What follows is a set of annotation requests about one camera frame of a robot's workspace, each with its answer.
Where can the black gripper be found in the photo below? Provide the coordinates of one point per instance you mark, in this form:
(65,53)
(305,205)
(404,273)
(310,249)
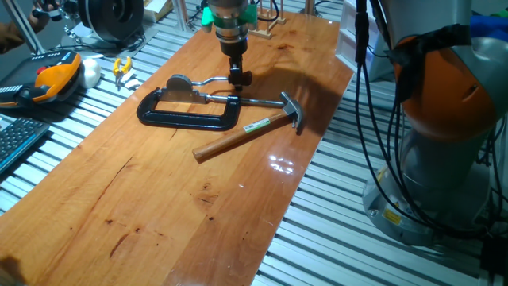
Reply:
(234,49)

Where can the chrome lever with brown knob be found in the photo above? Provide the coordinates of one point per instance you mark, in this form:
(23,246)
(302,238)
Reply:
(247,78)

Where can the black C-clamp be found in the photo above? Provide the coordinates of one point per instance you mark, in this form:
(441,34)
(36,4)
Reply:
(178,118)

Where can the forearm in brown sleeve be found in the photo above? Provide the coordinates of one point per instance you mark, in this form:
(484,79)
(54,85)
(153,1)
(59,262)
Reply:
(12,37)

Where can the person's bare hand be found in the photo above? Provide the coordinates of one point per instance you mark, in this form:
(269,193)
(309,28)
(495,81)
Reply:
(39,22)

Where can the wooden peg rack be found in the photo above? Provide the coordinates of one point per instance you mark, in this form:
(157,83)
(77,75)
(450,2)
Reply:
(266,32)

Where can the small white paper tag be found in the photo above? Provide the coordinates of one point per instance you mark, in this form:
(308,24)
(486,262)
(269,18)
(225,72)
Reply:
(131,81)

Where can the white plastic box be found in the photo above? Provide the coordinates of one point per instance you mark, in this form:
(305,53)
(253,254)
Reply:
(357,43)

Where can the glossy wooden board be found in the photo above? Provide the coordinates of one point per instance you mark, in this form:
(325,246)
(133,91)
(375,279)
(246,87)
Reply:
(158,190)

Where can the black filament spool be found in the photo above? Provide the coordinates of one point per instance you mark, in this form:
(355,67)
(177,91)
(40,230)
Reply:
(107,18)

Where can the white rounded object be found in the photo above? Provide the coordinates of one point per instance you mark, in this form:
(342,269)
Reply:
(90,73)

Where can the orange and grey teach pendant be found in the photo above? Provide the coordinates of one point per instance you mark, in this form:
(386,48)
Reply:
(51,79)

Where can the black keyboard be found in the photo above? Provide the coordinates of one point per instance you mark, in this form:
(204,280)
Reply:
(18,139)

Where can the blue plastic bag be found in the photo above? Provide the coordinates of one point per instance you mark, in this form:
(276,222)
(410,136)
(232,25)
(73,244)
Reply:
(490,28)

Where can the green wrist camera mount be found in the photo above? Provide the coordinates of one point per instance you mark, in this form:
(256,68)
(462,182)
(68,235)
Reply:
(207,18)

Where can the aluminium frame bar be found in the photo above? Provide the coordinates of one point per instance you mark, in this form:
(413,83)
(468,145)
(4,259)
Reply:
(24,28)

